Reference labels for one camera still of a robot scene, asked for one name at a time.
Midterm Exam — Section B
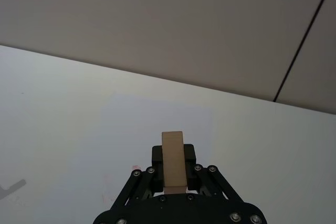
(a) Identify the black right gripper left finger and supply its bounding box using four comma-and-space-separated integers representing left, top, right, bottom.
111, 144, 165, 207

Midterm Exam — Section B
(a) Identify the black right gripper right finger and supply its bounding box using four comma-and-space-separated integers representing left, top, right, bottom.
183, 143, 246, 203

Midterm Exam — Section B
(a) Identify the small pale plastic piece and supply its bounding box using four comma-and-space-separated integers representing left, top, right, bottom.
161, 130, 188, 195

